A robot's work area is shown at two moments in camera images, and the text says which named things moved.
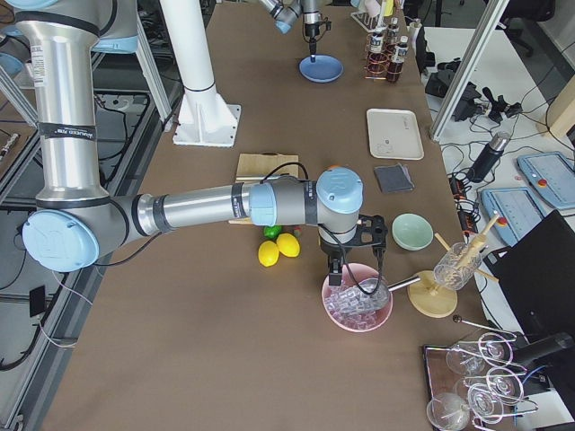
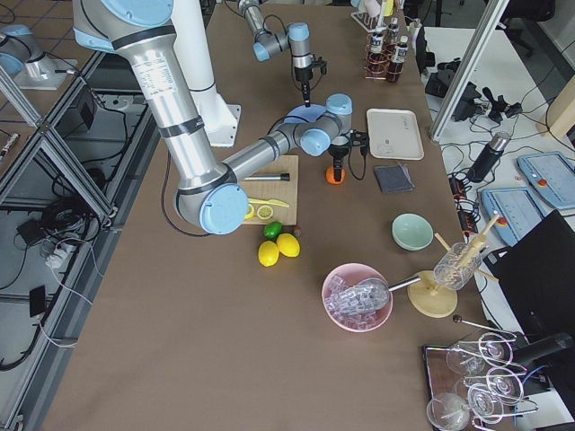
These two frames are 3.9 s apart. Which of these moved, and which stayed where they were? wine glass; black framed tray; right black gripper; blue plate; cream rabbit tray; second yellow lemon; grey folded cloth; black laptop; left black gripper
Moved: right black gripper; blue plate; left black gripper
Stayed: black laptop; black framed tray; cream rabbit tray; second yellow lemon; grey folded cloth; wine glass
